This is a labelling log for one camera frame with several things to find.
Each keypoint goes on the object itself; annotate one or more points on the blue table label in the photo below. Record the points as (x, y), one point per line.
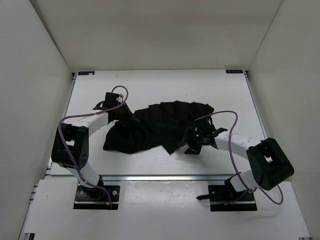
(234, 71)
(86, 73)

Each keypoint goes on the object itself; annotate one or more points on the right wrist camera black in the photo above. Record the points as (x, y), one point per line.
(203, 124)

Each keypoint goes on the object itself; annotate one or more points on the aluminium rail front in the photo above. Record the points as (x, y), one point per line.
(165, 178)

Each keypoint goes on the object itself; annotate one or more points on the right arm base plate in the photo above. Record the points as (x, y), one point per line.
(222, 199)

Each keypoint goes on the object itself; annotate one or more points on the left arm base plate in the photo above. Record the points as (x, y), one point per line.
(97, 199)

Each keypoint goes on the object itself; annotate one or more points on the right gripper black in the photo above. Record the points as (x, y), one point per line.
(193, 149)

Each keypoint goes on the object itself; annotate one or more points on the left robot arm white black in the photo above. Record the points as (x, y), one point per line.
(71, 144)

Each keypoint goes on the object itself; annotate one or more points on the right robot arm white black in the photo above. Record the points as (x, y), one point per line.
(269, 165)

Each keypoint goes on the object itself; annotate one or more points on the left blue table label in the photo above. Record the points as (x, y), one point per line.
(86, 73)

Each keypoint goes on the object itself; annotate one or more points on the black pleated skirt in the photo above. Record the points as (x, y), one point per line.
(164, 124)

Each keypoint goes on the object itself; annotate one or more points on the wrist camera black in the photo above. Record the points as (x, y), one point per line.
(203, 124)
(111, 100)

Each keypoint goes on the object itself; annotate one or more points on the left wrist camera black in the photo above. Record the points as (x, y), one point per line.
(111, 100)

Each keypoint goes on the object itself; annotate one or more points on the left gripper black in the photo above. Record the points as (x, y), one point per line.
(129, 119)

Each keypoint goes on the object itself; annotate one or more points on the right blue table label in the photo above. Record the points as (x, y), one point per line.
(234, 71)

